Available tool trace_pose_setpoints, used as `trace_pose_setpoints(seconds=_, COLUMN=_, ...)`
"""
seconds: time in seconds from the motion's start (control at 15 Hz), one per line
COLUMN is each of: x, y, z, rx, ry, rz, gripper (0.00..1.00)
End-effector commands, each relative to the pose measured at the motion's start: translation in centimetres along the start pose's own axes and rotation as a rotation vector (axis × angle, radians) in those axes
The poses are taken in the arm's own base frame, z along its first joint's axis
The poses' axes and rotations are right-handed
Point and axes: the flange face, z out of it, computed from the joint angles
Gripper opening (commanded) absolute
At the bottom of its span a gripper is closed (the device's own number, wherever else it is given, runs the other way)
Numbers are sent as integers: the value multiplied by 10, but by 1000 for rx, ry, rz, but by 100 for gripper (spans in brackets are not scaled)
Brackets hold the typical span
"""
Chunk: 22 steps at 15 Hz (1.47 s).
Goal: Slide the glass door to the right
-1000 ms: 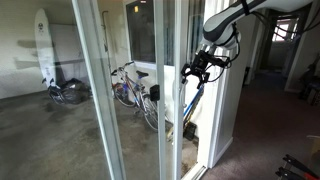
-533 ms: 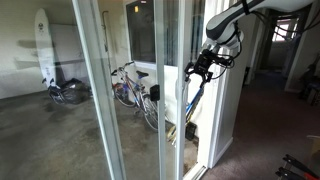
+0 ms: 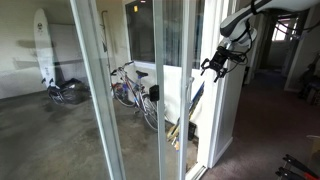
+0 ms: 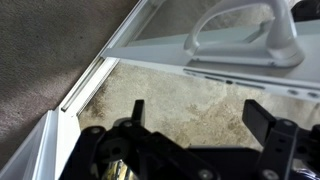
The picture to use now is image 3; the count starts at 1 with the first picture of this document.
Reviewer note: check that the black orange bar clamp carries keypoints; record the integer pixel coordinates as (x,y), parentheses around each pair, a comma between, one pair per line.
(300,163)
(290,173)

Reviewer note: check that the white surfboard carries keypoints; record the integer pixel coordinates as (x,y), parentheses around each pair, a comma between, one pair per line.
(45,50)

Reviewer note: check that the black bag pile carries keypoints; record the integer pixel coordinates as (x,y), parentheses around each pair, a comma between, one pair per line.
(75,91)

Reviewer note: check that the thin grey wall pipe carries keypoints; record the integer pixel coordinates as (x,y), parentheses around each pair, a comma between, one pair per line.
(107,46)

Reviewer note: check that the dark furniture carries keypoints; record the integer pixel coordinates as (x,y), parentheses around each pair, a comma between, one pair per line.
(311,90)

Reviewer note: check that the white framed sliding glass door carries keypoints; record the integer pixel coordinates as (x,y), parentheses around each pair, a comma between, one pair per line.
(187,50)

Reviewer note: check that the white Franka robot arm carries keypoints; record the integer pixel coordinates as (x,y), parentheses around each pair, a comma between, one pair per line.
(240,20)

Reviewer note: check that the red bicycle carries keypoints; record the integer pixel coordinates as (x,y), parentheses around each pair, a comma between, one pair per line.
(128,88)

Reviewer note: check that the dark window white frame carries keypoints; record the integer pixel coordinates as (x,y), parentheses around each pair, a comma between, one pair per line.
(140,33)

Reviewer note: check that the bright hallway window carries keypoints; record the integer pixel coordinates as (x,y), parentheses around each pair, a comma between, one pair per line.
(281,31)

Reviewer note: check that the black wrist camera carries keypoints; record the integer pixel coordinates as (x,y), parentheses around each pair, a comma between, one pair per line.
(238,57)

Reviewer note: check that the fixed glass door panel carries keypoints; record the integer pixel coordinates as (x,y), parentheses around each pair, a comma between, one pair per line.
(101,100)

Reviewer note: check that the black dustpan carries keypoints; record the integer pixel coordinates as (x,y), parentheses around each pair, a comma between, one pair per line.
(192,130)

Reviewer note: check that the white framed screen door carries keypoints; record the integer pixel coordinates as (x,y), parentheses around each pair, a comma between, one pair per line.
(160,50)

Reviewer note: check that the black door latch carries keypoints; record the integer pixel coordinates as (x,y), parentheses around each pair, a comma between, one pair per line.
(154,93)

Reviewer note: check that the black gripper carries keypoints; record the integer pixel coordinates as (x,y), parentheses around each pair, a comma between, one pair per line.
(220,59)

